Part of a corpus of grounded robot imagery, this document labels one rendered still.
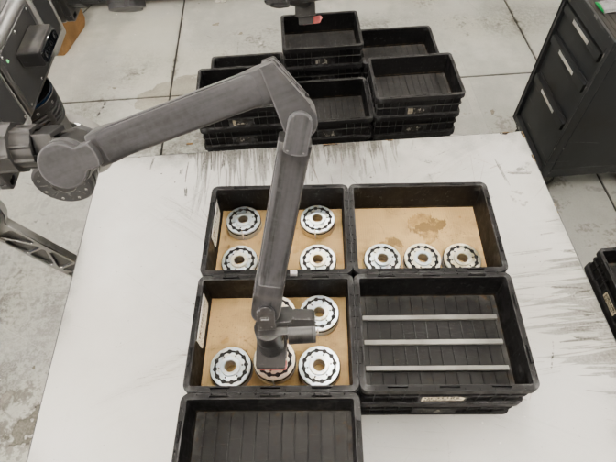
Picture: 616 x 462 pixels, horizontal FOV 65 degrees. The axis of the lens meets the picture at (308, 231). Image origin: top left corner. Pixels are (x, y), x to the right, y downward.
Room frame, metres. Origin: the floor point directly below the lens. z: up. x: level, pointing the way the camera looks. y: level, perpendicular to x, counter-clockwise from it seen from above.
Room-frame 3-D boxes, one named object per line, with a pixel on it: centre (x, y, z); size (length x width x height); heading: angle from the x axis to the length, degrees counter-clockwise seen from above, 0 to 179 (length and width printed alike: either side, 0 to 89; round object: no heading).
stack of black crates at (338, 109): (1.80, -0.13, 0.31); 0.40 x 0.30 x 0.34; 91
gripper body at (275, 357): (0.40, 0.09, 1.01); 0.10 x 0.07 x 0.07; 177
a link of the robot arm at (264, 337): (0.40, 0.09, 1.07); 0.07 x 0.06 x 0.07; 90
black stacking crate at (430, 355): (0.44, -0.30, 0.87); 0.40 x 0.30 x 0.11; 87
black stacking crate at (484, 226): (0.74, -0.32, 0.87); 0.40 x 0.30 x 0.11; 87
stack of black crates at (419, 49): (2.20, -0.52, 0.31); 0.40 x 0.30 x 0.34; 91
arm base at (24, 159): (0.59, 0.48, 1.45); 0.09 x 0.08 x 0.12; 1
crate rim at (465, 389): (0.44, -0.30, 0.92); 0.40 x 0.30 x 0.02; 87
